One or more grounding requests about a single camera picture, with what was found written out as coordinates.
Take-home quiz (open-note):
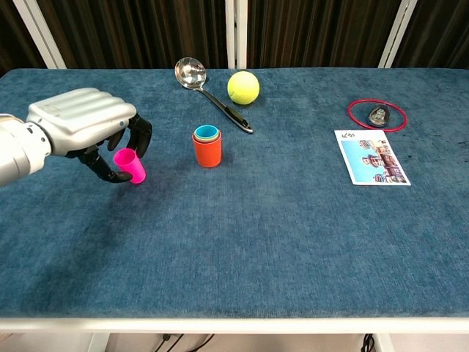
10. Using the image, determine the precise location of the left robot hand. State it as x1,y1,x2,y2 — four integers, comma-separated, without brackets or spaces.
25,87,153,184

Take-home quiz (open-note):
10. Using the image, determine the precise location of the pink plastic cup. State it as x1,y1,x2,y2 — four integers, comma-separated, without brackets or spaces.
113,148,147,186

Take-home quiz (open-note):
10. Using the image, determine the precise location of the light blue plastic cup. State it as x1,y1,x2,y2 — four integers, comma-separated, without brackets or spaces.
194,124,218,141

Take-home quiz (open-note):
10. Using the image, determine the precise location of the red plastic cup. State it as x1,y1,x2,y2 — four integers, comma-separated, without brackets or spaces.
191,131,223,169

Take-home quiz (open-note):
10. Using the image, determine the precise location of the black pleated curtain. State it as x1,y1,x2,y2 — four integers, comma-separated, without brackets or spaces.
0,0,48,77
394,0,469,70
36,0,228,70
245,0,402,70

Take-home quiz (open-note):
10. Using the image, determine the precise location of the yellow tennis ball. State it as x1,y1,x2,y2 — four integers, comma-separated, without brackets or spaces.
226,70,261,106

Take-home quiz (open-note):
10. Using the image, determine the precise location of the blue table cloth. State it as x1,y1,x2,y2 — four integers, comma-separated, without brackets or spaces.
0,67,469,320

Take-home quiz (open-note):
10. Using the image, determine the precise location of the picture postcard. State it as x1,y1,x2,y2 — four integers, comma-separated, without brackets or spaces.
333,129,412,187

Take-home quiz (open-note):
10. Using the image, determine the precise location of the small dark souvenir charm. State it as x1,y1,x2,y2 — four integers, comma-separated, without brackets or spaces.
366,104,391,129

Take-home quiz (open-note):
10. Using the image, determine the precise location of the white frame post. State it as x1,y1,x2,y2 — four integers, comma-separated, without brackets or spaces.
224,0,248,70
378,0,418,69
12,0,67,70

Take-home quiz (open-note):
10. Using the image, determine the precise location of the steel ladle black handle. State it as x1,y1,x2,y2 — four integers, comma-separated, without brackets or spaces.
174,57,254,135

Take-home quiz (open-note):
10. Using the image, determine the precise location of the thin red ring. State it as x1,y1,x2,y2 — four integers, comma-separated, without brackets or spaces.
347,98,408,133

